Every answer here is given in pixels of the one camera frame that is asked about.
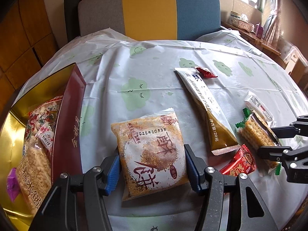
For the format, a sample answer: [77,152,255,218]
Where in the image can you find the small white packet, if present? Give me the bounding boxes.
[243,91,275,128]

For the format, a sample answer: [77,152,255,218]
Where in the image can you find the white dotted bag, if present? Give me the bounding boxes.
[280,40,297,62]

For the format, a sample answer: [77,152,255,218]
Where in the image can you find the purple box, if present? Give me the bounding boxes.
[255,23,264,39]

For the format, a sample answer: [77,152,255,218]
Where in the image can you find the red packet with yellow print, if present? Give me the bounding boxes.
[219,144,257,177]

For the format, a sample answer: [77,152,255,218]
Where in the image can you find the white and green box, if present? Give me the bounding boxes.
[230,11,242,24]

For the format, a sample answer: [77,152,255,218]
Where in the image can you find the wooden wardrobe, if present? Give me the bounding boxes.
[0,0,65,97]

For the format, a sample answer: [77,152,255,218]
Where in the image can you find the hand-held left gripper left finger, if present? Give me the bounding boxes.
[34,154,121,231]

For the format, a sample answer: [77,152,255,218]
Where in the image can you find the orange crumb cake packet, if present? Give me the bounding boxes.
[111,108,189,201]

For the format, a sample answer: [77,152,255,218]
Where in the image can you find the small dark red candy packet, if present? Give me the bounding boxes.
[196,66,218,79]

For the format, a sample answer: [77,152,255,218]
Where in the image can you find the gold tin box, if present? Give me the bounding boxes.
[0,63,87,222]

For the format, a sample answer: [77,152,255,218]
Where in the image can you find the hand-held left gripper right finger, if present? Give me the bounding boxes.
[184,144,280,231]

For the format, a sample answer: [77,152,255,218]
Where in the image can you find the patterned tissue box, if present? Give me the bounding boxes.
[234,14,254,32]

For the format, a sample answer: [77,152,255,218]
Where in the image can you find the large rice cracker bag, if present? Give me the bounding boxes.
[15,142,53,218]

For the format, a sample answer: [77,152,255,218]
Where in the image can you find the wooden side desk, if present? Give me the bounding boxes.
[221,22,282,56]

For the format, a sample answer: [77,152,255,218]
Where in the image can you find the grey yellow blue chair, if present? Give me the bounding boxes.
[77,0,221,41]

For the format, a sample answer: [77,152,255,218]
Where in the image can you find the small purple packet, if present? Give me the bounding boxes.
[7,168,20,202]

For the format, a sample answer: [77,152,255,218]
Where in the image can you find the long brown stick sachet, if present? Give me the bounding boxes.
[174,67,240,156]

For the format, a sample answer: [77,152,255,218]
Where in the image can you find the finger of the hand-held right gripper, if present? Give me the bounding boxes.
[257,145,308,183]
[271,115,308,139]

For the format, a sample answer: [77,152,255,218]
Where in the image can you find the clear bag with colourful print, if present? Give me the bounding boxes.
[24,96,66,157]

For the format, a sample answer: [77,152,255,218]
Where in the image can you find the square cracker packet green ends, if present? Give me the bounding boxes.
[235,108,282,175]

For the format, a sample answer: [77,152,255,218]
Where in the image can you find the patterned side curtain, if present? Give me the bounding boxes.
[263,0,287,41]

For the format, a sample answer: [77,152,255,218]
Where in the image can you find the light wooden cabinet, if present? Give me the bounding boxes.
[286,50,308,89]

